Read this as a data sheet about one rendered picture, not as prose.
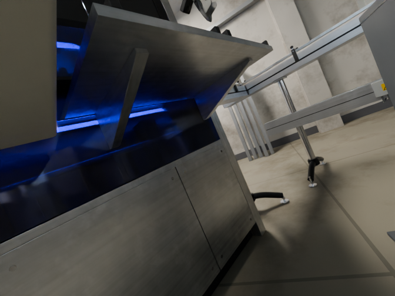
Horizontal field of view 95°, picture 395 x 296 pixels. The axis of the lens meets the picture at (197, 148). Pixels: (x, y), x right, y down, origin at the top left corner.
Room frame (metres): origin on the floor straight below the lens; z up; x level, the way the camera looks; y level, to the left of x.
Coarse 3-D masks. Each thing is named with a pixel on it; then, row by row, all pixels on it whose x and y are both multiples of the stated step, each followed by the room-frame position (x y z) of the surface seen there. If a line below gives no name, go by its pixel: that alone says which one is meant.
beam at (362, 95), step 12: (336, 96) 1.23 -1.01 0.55; (348, 96) 1.19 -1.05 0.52; (360, 96) 1.15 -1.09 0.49; (372, 96) 1.12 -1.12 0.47; (384, 96) 1.08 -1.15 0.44; (312, 108) 1.34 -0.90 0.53; (324, 108) 1.29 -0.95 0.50; (336, 108) 1.25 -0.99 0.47; (348, 108) 1.21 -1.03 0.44; (276, 120) 1.54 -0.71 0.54; (288, 120) 1.48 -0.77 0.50; (300, 120) 1.42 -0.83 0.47; (312, 120) 1.36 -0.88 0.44; (276, 132) 1.57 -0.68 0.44
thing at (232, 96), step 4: (236, 84) 1.57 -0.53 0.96; (232, 88) 1.46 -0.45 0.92; (236, 88) 1.48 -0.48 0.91; (240, 88) 1.55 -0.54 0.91; (244, 88) 1.59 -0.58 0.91; (232, 92) 1.44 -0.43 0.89; (236, 92) 1.48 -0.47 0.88; (240, 92) 1.53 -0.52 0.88; (244, 92) 1.57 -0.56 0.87; (228, 96) 1.39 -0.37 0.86; (232, 96) 1.42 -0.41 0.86; (236, 96) 1.47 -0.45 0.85; (240, 96) 1.51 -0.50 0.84; (244, 96) 1.59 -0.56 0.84; (224, 100) 1.36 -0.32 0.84; (228, 100) 1.44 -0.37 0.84; (232, 100) 1.54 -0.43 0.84; (236, 100) 1.65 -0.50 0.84; (220, 104) 1.45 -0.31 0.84; (224, 104) 1.54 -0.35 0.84
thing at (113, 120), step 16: (128, 64) 0.40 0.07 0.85; (144, 64) 0.40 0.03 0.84; (128, 80) 0.42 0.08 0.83; (112, 96) 0.49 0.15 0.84; (128, 96) 0.45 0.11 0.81; (96, 112) 0.59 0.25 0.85; (112, 112) 0.52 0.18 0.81; (128, 112) 0.50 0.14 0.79; (112, 128) 0.55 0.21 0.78; (112, 144) 0.59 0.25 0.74
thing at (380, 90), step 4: (380, 80) 1.04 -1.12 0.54; (372, 84) 1.07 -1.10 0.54; (376, 84) 1.06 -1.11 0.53; (380, 84) 1.04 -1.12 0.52; (376, 88) 1.06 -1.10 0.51; (380, 88) 1.05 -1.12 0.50; (384, 88) 1.04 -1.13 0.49; (376, 92) 1.06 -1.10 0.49; (380, 92) 1.05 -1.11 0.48; (384, 92) 1.04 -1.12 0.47; (376, 96) 1.07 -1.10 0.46; (380, 96) 1.06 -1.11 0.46
